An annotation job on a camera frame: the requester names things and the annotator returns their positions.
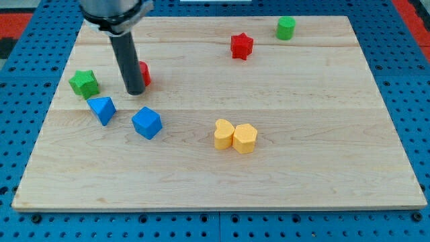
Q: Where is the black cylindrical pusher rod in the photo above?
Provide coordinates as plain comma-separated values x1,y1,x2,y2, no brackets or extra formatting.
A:
110,32,145,95

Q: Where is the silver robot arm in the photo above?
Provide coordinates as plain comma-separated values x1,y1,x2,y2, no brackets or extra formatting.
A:
79,0,154,95

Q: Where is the green star block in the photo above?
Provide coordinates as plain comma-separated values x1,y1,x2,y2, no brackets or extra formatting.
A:
69,70,99,99

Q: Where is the red star block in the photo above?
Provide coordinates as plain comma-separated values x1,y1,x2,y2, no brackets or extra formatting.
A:
230,32,253,61

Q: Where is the wooden board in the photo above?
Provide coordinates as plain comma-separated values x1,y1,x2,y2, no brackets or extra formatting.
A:
12,16,427,212

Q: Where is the red round block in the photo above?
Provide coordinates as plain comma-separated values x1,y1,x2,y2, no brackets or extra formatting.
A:
139,61,152,87

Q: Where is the blue triangle block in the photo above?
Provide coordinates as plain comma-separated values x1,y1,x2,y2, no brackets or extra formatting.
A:
87,97,116,126

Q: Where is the blue cube block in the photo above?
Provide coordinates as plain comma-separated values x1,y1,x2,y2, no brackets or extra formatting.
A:
132,107,163,140

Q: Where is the yellow heart block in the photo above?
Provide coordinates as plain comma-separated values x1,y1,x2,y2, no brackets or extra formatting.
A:
214,119,235,150

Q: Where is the yellow hexagon block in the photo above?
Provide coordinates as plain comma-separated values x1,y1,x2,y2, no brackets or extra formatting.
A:
232,124,258,154

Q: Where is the green cylinder block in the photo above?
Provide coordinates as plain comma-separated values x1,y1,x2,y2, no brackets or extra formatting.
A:
276,16,296,40

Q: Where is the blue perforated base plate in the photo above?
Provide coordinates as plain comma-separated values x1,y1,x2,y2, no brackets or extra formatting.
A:
1,0,429,241

